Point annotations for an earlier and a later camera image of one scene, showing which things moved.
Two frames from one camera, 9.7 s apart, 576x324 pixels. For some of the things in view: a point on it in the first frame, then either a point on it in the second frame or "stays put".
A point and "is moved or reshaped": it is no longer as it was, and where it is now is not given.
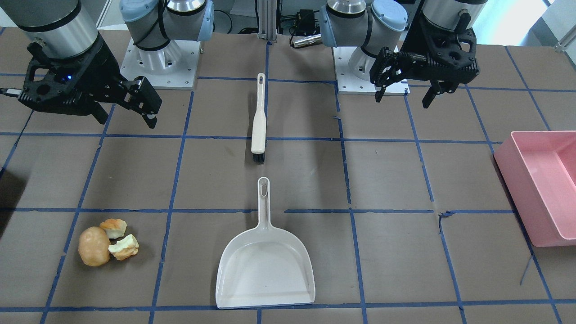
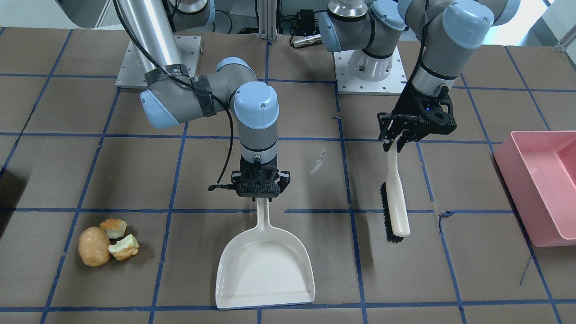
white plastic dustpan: (265, 265) stays put
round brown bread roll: (94, 246) stays put
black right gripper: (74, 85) to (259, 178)
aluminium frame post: (267, 13) stays put
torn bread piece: (124, 248) stays put
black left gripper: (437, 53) to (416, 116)
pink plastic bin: (539, 168) stays put
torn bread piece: (114, 228) stays put
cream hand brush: (258, 133) is moved or reshaped
